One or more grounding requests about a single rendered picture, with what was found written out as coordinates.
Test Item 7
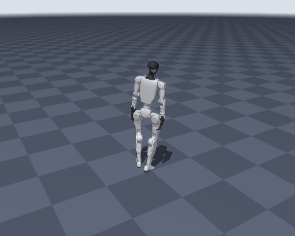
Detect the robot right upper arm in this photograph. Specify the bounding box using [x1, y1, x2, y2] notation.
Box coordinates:
[158, 81, 166, 104]

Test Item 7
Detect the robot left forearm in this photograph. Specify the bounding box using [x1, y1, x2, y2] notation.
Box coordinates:
[131, 95, 138, 109]

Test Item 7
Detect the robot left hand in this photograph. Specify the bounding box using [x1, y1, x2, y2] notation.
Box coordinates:
[131, 106, 136, 121]

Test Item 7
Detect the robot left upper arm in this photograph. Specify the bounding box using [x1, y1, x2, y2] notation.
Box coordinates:
[133, 76, 142, 97]

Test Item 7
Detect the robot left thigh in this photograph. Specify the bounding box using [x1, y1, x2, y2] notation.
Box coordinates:
[133, 110, 143, 142]

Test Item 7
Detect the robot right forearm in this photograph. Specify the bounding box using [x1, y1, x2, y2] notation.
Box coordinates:
[160, 99, 166, 118]

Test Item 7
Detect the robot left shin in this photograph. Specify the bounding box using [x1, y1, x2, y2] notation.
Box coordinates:
[136, 135, 142, 161]

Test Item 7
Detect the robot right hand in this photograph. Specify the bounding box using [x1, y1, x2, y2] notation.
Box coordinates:
[156, 116, 165, 130]

